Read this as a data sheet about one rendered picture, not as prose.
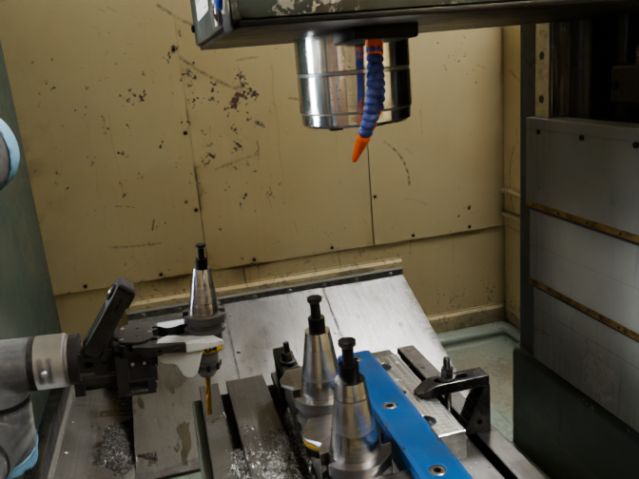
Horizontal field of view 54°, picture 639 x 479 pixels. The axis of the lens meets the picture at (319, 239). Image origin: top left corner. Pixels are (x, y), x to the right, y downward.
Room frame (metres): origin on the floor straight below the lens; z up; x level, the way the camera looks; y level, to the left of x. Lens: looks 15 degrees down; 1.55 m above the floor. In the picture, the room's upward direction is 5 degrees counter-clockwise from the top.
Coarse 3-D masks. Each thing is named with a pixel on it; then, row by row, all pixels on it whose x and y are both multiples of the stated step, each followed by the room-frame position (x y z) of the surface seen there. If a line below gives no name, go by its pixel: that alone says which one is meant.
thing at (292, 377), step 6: (288, 372) 0.65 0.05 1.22; (294, 372) 0.65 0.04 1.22; (300, 372) 0.65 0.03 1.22; (282, 378) 0.64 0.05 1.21; (288, 378) 0.64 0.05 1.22; (294, 378) 0.64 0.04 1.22; (300, 378) 0.63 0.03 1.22; (282, 384) 0.63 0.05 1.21; (288, 384) 0.62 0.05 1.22; (294, 384) 0.62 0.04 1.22; (288, 390) 0.62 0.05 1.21
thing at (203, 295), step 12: (192, 276) 0.86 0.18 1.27; (204, 276) 0.85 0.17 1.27; (192, 288) 0.85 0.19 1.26; (204, 288) 0.85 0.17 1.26; (192, 300) 0.85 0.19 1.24; (204, 300) 0.85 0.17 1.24; (216, 300) 0.86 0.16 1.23; (192, 312) 0.85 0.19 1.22; (204, 312) 0.84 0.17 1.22; (216, 312) 0.85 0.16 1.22
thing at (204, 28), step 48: (192, 0) 0.94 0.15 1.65; (240, 0) 0.56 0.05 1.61; (288, 0) 0.57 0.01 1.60; (336, 0) 0.58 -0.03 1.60; (384, 0) 0.59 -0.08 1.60; (432, 0) 0.60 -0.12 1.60; (480, 0) 0.61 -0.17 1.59; (528, 0) 0.63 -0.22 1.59; (576, 0) 0.64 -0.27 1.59; (624, 0) 0.65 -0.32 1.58
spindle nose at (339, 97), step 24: (312, 48) 0.86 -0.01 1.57; (336, 48) 0.85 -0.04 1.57; (360, 48) 0.84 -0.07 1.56; (384, 48) 0.85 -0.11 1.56; (408, 48) 0.89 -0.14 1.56; (312, 72) 0.87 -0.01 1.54; (336, 72) 0.85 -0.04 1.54; (360, 72) 0.84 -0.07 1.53; (384, 72) 0.85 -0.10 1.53; (408, 72) 0.89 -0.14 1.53; (312, 96) 0.87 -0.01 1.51; (336, 96) 0.85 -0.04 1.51; (360, 96) 0.84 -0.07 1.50; (408, 96) 0.88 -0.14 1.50; (312, 120) 0.88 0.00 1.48; (336, 120) 0.85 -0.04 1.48; (360, 120) 0.84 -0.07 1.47; (384, 120) 0.85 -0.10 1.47
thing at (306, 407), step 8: (296, 392) 0.59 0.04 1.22; (296, 400) 0.57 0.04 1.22; (304, 400) 0.57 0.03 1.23; (312, 400) 0.57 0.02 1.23; (328, 400) 0.57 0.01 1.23; (296, 408) 0.59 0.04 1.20; (304, 408) 0.56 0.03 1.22; (312, 408) 0.56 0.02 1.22; (320, 408) 0.56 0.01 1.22; (328, 408) 0.56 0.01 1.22; (304, 416) 0.57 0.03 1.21; (312, 416) 0.56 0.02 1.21; (304, 424) 0.56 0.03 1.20
